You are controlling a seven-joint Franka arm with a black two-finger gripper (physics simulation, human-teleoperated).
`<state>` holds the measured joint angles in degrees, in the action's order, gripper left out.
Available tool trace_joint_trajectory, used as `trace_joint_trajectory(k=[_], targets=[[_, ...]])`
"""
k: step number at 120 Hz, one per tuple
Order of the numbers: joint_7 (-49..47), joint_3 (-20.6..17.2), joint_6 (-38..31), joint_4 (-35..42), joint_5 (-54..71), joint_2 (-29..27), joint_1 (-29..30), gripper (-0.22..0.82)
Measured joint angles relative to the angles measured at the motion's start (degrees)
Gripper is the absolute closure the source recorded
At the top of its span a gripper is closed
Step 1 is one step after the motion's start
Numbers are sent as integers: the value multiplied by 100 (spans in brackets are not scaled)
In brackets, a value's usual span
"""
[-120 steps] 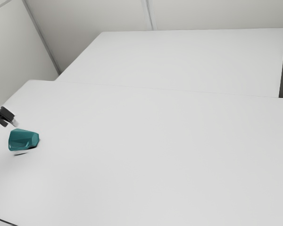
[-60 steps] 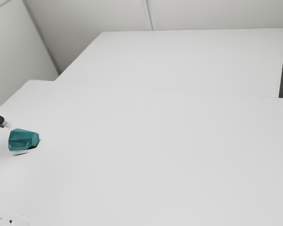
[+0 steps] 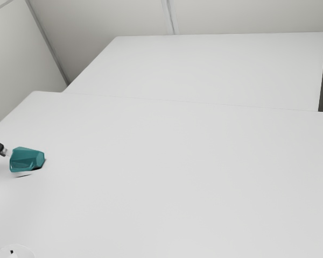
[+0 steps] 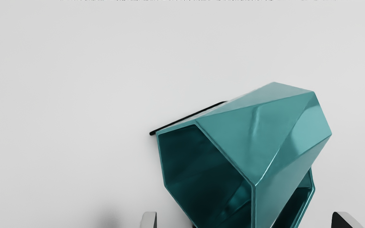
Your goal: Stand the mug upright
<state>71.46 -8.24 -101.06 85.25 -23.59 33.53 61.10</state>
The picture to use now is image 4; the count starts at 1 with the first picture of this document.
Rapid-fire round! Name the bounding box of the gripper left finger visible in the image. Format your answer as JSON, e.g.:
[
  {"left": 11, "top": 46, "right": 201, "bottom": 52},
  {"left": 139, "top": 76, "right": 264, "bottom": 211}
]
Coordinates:
[{"left": 140, "top": 212, "right": 157, "bottom": 228}]

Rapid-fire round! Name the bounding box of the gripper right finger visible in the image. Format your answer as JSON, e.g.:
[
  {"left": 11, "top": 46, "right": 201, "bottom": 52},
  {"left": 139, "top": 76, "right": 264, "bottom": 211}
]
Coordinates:
[{"left": 331, "top": 211, "right": 365, "bottom": 228}]

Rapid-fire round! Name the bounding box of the teal faceted mug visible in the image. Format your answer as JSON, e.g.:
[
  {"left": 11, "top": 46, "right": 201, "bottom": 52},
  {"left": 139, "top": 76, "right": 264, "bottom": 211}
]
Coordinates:
[{"left": 156, "top": 82, "right": 332, "bottom": 228}]

